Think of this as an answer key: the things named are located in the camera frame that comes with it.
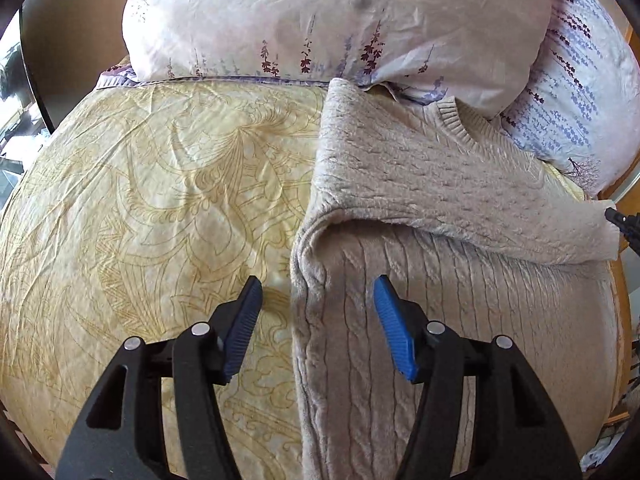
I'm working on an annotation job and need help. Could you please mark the pink floral pillow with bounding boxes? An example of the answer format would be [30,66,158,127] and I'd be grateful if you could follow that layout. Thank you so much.
[97,0,559,119]

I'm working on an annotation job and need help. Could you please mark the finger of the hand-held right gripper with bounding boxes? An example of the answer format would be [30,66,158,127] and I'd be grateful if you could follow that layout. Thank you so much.
[604,207,640,257]

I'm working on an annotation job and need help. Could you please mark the wooden bed frame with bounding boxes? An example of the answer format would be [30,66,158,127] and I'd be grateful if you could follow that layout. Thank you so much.
[595,25,640,426]

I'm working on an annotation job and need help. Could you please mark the dark rimmed board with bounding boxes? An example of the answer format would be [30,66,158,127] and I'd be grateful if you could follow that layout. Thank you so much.
[19,0,142,132]

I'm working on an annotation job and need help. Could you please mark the beige cable-knit sweater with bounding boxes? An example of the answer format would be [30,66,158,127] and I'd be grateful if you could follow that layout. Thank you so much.
[290,78,621,480]

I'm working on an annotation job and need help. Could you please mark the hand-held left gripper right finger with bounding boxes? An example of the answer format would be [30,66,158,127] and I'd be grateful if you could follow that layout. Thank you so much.
[372,275,584,480]

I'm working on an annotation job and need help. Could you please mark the yellow patterned bedsheet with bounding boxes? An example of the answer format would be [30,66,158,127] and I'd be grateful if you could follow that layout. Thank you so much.
[0,80,632,480]

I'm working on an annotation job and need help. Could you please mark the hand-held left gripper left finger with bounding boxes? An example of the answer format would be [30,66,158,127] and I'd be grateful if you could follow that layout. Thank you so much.
[55,276,264,480]

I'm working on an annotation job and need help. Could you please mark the window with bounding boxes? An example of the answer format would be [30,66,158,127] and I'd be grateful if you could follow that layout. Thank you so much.
[0,25,52,203]

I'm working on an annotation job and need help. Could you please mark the white pillow with purple flowers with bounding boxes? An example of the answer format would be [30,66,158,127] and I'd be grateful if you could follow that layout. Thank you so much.
[500,0,640,199]

